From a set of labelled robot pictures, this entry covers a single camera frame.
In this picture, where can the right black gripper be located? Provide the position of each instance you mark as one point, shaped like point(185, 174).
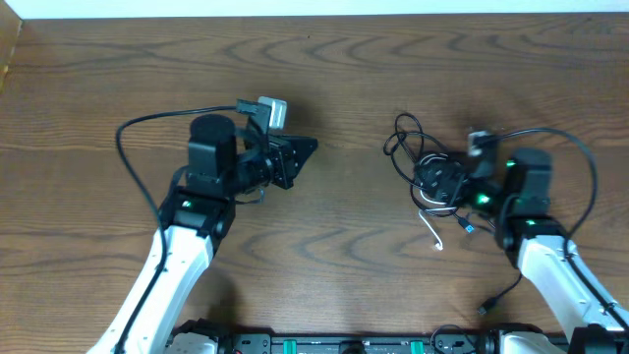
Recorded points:
point(443, 175)

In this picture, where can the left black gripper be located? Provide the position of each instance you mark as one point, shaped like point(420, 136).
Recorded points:
point(284, 162)

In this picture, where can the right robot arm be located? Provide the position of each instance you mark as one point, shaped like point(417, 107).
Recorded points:
point(535, 243)

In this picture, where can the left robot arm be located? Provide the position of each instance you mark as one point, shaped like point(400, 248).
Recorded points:
point(225, 161)

